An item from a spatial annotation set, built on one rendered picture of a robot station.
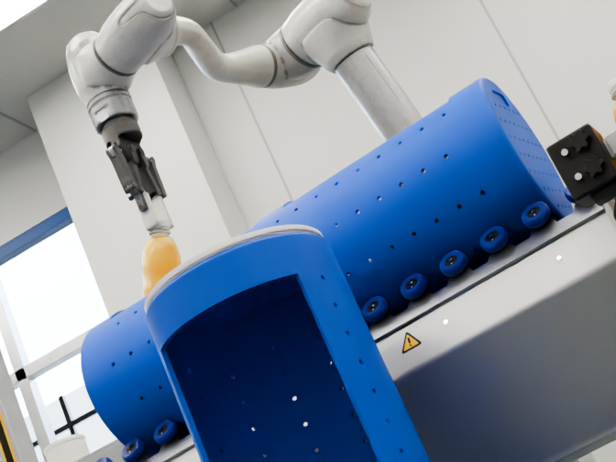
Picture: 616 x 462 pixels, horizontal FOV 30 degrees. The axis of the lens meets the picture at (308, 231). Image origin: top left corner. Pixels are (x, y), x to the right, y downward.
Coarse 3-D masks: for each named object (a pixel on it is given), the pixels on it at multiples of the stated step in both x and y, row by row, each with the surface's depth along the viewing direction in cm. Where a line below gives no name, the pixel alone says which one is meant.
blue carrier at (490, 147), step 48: (480, 96) 180; (384, 144) 189; (432, 144) 181; (480, 144) 176; (528, 144) 188; (336, 192) 189; (384, 192) 183; (432, 192) 179; (480, 192) 177; (528, 192) 175; (336, 240) 186; (384, 240) 183; (432, 240) 181; (384, 288) 186; (432, 288) 187; (96, 336) 209; (144, 336) 201; (96, 384) 204; (144, 384) 200; (144, 432) 204
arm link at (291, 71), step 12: (276, 36) 264; (276, 48) 264; (288, 48) 262; (276, 60) 262; (288, 60) 263; (300, 60) 262; (276, 72) 262; (288, 72) 264; (300, 72) 265; (312, 72) 267; (276, 84) 266; (288, 84) 269; (300, 84) 273
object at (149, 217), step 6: (144, 192) 218; (150, 204) 216; (138, 210) 217; (150, 210) 216; (144, 216) 217; (150, 216) 216; (156, 216) 215; (144, 222) 216; (150, 222) 216; (156, 222) 215; (150, 228) 216
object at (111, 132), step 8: (120, 120) 222; (128, 120) 223; (136, 120) 225; (104, 128) 223; (112, 128) 222; (120, 128) 222; (128, 128) 222; (136, 128) 223; (104, 136) 223; (112, 136) 222; (120, 136) 222; (128, 136) 223; (136, 136) 224; (112, 144) 221; (120, 144) 220; (128, 144) 223; (136, 144) 226; (128, 152) 221; (136, 152) 224; (144, 152) 227; (128, 160) 221
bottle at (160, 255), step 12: (156, 240) 215; (168, 240) 215; (144, 252) 215; (156, 252) 213; (168, 252) 214; (144, 264) 214; (156, 264) 213; (168, 264) 213; (144, 276) 214; (156, 276) 212; (144, 288) 214
